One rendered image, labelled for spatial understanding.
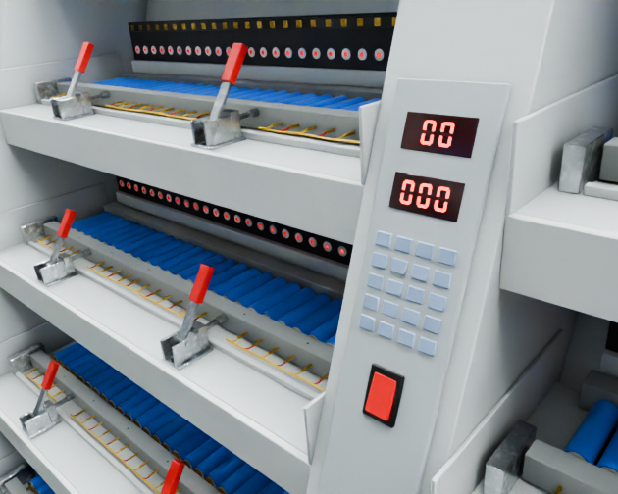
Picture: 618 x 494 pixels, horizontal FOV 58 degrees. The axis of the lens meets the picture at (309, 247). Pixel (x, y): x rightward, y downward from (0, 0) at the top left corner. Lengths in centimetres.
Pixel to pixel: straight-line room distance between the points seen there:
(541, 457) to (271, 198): 25
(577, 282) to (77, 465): 60
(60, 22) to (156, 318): 47
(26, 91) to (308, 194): 56
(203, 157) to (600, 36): 30
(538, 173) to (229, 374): 31
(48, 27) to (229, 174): 49
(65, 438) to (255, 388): 36
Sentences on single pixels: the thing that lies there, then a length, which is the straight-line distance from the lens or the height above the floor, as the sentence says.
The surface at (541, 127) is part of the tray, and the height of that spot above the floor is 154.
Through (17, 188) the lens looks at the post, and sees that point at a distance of 89.
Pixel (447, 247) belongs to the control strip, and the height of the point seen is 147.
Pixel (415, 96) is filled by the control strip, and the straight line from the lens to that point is 35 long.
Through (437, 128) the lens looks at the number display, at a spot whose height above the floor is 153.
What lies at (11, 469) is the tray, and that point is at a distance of 105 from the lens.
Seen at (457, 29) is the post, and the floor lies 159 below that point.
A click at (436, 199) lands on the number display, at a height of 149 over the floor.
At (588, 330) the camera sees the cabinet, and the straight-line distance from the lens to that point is 52.
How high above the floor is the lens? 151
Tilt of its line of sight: 9 degrees down
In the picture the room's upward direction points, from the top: 10 degrees clockwise
